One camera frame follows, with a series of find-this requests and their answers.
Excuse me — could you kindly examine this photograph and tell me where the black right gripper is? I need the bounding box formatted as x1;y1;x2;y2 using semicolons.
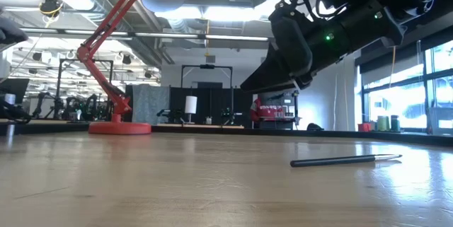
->
240;0;407;95

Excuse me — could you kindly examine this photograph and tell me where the black pen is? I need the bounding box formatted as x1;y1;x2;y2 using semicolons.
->
289;153;403;168

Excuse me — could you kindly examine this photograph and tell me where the red tool cart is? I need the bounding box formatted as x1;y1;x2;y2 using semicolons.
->
250;91;301;130

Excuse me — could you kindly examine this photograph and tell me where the black curtain panel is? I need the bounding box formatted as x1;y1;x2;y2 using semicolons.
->
169;85;254;126

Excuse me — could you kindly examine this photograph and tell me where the white cylinder lamp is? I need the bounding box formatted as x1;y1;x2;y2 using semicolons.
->
184;95;198;125

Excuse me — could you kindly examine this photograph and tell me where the ceiling light bar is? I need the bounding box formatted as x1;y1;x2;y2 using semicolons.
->
19;27;270;42

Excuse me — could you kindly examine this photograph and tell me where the green spool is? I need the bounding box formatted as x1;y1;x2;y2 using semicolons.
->
376;115;390;132

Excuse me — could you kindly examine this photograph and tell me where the grey fabric panel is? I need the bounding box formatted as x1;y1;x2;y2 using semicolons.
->
131;84;171;126

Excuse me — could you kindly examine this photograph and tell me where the window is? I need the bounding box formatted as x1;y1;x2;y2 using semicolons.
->
360;39;453;136

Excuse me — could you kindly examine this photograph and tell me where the red desk lamp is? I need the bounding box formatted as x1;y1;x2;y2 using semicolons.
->
76;0;188;136

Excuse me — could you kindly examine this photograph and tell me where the black monitor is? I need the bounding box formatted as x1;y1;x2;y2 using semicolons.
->
0;77;30;105

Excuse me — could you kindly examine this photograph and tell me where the black gantry frame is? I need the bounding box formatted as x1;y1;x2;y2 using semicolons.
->
180;64;234;126

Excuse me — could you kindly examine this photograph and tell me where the black aluminium table frame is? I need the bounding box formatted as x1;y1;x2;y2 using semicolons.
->
0;120;453;147

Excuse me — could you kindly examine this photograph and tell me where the yellow cable reel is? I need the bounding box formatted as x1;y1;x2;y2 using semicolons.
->
38;0;64;18

